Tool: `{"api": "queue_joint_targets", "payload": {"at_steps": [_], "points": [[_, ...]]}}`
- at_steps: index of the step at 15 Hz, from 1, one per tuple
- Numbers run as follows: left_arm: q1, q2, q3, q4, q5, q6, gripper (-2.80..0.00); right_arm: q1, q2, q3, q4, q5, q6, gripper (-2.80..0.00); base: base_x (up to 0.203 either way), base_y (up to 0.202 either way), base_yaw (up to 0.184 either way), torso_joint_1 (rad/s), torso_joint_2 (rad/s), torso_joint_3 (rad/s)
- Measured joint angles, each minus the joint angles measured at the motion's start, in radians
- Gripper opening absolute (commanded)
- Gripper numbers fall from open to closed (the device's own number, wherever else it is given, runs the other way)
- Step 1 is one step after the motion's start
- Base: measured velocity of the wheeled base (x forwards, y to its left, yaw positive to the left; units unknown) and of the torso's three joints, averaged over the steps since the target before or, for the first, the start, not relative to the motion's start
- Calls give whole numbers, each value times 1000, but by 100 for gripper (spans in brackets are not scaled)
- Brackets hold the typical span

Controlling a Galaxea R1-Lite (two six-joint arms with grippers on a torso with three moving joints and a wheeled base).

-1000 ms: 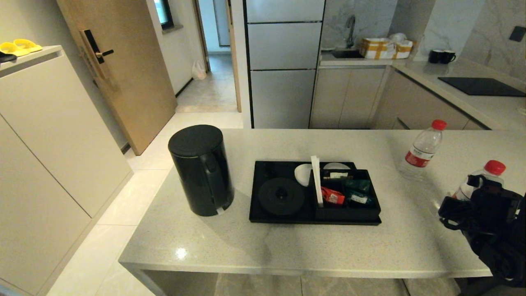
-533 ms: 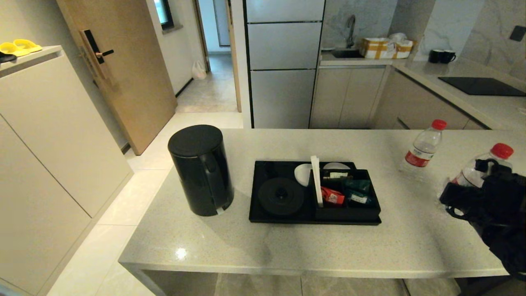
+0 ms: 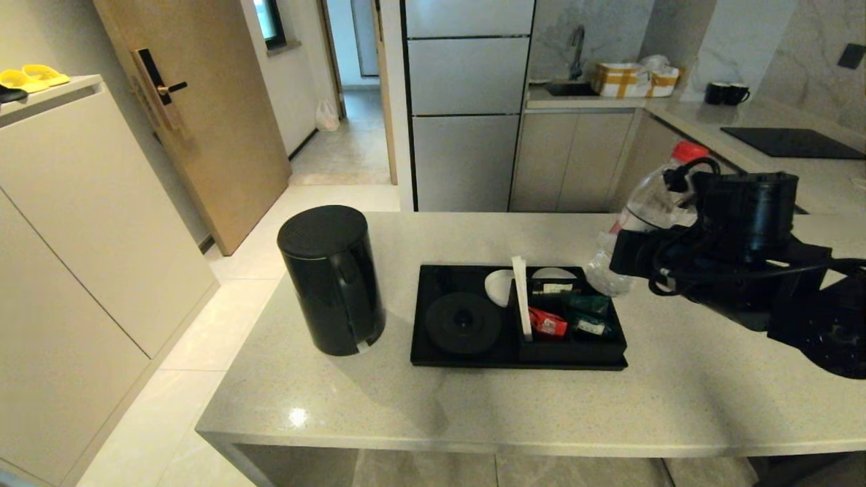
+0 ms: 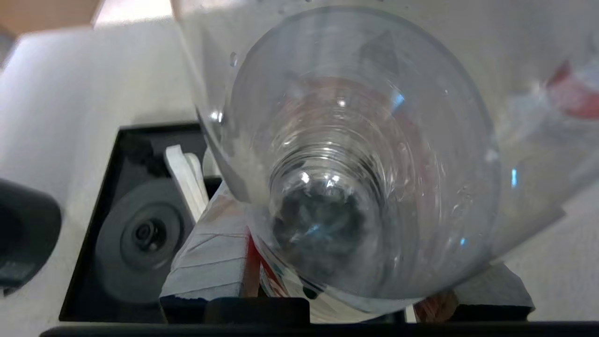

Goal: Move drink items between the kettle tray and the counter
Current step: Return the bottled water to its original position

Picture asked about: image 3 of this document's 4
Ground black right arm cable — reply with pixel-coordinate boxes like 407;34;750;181
646;157;866;297

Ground cardboard box with yellow tape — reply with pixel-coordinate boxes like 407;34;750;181
592;54;681;99

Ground black compartment organizer box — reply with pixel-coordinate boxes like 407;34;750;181
516;277;628;365

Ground wooden door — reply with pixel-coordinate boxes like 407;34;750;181
91;0;292;257

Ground black serving tray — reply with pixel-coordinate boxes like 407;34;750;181
410;264;629;371

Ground dark kitchen sink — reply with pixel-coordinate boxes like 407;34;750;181
545;79;600;97

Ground black door lock handle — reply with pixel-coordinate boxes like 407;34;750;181
131;47;188;133

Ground red snack packet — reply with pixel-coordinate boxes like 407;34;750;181
528;306;568;338

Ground metal kitchen faucet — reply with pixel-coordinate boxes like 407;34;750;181
568;24;587;81

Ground beige kitchen base cabinets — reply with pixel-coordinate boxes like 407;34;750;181
511;95;866;216

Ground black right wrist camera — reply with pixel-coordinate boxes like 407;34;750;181
690;170;801;266

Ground white tall cabinet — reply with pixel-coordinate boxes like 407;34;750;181
0;74;221;487

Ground white plastic bag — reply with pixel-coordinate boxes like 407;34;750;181
315;99;341;133

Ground long white sachet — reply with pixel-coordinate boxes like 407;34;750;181
511;256;532;340

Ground black induction cooktop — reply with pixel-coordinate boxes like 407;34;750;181
720;126;866;161

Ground black electric kettle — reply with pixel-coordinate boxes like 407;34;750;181
276;205;387;357

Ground dark window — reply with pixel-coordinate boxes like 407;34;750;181
253;0;286;50

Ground red-capped water bottle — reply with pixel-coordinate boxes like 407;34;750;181
585;140;712;299

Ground green tea packet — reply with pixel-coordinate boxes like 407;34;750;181
569;315;618;340
563;293;614;320

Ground yellow slipper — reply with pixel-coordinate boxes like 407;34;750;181
0;69;50;95
20;64;70;87

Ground round black kettle base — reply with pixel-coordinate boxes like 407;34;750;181
424;292;503;356

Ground grey refrigerator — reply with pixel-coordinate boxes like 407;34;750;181
399;0;536;212

